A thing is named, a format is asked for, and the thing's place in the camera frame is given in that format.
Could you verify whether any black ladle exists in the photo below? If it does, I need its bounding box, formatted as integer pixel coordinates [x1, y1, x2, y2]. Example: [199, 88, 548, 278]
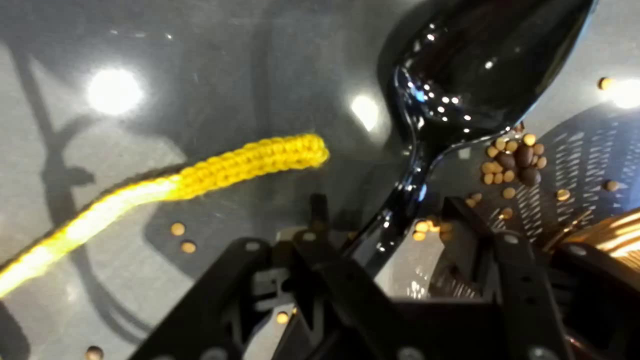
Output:
[339, 0, 597, 276]

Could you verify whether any pile of brown beans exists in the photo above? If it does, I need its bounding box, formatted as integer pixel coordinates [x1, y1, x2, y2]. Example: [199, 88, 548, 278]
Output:
[478, 128, 549, 190]

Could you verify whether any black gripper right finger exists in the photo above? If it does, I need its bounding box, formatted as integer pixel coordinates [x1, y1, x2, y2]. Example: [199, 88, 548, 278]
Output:
[428, 196, 640, 360]

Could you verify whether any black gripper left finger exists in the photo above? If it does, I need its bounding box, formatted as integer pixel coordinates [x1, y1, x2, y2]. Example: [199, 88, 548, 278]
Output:
[127, 192, 398, 360]

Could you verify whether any yellow crocheted cloth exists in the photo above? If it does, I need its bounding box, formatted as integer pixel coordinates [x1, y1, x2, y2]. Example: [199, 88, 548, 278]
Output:
[0, 132, 332, 299]

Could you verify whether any wicker basket with wooden strips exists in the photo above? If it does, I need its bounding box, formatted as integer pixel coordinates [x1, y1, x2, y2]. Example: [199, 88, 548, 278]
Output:
[542, 207, 640, 268]

